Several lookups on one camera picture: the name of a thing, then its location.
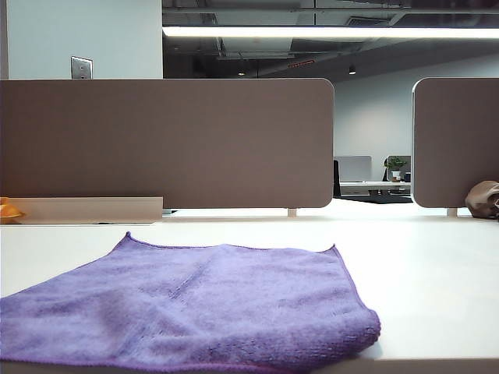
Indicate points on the purple microfiber cloth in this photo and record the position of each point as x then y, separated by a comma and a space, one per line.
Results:
195, 304

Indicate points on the white partition foot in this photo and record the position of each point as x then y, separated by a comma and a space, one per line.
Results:
292, 212
451, 212

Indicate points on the brown fabric desk partition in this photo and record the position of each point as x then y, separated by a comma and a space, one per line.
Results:
456, 136
156, 136

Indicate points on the grey desk screen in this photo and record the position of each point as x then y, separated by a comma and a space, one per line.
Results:
354, 167

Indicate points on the white office desk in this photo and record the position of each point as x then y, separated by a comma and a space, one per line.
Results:
374, 188

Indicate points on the red ceiling sign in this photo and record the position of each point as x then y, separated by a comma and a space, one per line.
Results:
301, 63

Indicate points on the potted green plant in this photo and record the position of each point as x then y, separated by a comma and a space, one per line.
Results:
396, 165

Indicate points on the dark cup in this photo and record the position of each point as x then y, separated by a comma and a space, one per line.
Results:
407, 177

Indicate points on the long white ceiling light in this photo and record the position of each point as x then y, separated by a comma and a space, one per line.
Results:
312, 32

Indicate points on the crumpled brown bag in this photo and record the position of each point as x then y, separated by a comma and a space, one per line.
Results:
481, 198

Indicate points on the orange object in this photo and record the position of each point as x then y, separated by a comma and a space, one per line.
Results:
9, 210

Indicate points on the silver wall switch plate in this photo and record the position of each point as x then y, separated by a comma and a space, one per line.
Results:
82, 68

